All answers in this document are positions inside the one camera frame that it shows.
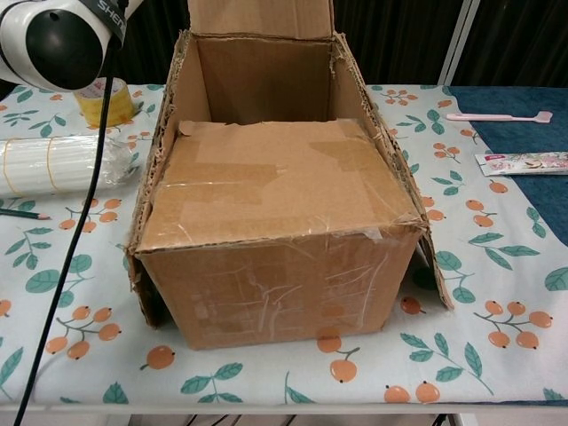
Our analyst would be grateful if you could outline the cardboard box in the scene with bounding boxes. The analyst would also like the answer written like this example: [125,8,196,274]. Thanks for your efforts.
[125,0,456,351]

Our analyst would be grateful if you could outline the yellow packing tape roll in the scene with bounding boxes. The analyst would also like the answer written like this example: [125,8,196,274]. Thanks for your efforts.
[73,77,134,127]

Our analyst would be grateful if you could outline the floral leaf print tablecloth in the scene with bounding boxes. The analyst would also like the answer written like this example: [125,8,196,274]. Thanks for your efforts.
[0,83,568,405]

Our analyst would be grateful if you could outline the pink toothbrush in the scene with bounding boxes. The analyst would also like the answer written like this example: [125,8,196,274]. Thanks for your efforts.
[446,110,554,123]

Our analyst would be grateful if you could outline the white straws bundle in plastic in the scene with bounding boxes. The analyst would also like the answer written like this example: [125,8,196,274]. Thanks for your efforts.
[0,135,134,197]

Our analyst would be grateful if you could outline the floral toothpaste tube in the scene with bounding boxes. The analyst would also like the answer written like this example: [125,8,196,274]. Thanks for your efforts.
[474,151,568,178]

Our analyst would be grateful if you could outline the blue table mat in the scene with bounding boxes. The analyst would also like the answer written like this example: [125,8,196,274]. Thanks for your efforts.
[446,84,568,248]

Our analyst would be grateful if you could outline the green pencil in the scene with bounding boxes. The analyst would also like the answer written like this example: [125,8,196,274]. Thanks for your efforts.
[0,207,51,222]

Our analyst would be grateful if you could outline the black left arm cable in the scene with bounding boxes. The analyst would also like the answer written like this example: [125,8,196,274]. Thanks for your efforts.
[12,39,124,426]

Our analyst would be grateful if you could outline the white partition frame post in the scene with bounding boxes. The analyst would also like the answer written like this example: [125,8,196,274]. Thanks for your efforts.
[437,0,475,86]

